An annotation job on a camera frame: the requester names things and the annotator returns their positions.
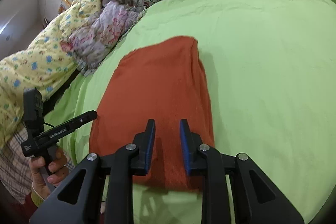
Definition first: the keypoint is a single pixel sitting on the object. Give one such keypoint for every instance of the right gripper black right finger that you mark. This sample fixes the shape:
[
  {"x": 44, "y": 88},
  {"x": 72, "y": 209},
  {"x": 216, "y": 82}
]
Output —
[{"x": 235, "y": 189}]

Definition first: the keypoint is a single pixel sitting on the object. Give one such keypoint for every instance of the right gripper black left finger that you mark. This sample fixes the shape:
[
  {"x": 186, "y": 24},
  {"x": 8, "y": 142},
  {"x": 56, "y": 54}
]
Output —
[{"x": 100, "y": 186}]

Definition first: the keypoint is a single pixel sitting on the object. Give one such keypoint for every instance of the rust orange knit sweater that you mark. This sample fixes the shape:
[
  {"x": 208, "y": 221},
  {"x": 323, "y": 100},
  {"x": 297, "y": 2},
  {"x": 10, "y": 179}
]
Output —
[{"x": 165, "y": 82}]

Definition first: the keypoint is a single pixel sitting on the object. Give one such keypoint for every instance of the person left hand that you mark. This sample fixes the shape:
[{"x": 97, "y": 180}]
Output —
[{"x": 44, "y": 176}]

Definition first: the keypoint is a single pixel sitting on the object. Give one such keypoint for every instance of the plaid mattress cover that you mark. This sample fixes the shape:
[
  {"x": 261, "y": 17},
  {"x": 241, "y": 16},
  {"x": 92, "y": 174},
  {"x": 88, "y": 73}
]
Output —
[{"x": 15, "y": 170}]

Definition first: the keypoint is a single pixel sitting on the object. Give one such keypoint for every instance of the yellow cartoon print blanket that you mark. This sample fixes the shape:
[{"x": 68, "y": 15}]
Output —
[{"x": 46, "y": 64}]

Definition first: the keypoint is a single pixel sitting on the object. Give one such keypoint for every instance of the pink purple floral cloth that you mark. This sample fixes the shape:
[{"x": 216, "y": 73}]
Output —
[{"x": 90, "y": 44}]

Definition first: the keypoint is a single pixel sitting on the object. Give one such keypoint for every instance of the black camera box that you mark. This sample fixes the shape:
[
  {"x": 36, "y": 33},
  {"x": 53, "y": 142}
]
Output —
[{"x": 33, "y": 112}]

